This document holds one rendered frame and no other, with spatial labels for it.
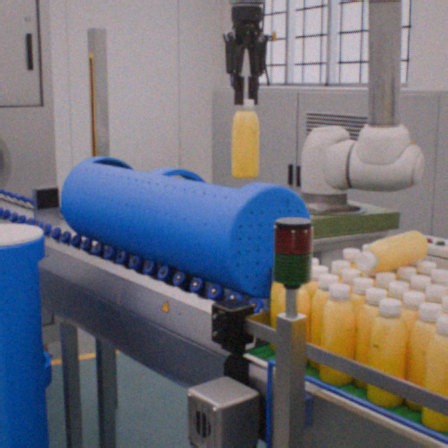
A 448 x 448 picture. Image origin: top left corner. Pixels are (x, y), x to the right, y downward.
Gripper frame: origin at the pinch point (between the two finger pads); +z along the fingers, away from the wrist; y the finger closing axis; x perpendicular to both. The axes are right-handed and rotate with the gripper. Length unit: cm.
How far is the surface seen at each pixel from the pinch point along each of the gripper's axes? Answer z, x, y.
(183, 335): 63, -8, 14
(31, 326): 69, -55, 36
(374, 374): 48, 60, 21
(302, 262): 26, 57, 37
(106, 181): 27, -51, 11
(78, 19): -60, -483, -207
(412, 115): 13, -62, -154
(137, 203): 30.8, -30.0, 13.5
